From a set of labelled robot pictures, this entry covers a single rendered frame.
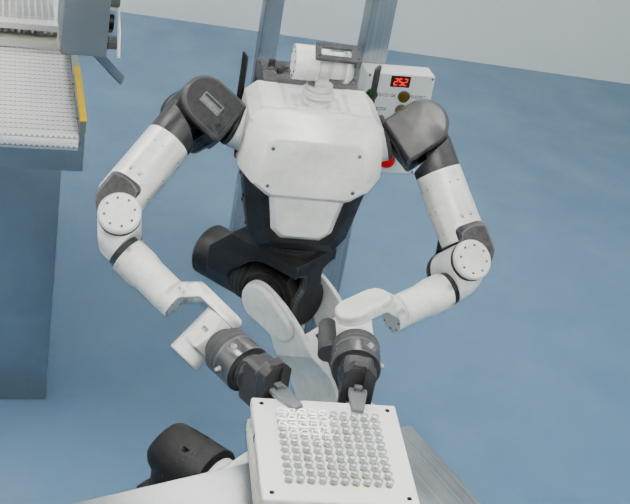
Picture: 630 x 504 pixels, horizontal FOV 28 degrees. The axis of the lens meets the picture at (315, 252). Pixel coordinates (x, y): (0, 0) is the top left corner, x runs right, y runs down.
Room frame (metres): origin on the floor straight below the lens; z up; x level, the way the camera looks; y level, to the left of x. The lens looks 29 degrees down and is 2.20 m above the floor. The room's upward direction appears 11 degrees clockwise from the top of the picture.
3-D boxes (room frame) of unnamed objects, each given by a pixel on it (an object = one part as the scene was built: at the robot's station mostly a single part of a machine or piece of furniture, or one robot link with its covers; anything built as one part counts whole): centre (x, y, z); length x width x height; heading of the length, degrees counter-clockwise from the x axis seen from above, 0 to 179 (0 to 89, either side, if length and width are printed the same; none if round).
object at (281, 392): (1.69, 0.00, 0.98); 0.06 x 0.03 x 0.02; 44
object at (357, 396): (1.72, -0.12, 0.98); 0.06 x 0.03 x 0.02; 4
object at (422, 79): (2.82, -0.12, 1.02); 0.17 x 0.06 x 0.26; 107
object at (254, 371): (1.75, 0.07, 0.96); 0.12 x 0.10 x 0.13; 44
